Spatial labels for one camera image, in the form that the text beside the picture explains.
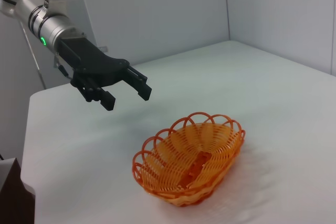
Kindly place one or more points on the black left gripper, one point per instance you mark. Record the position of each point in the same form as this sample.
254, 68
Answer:
97, 64

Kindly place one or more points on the orange woven plastic basket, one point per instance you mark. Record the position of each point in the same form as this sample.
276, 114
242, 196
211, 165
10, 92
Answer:
168, 153

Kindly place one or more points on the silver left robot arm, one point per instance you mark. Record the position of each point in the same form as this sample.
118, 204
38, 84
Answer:
52, 27

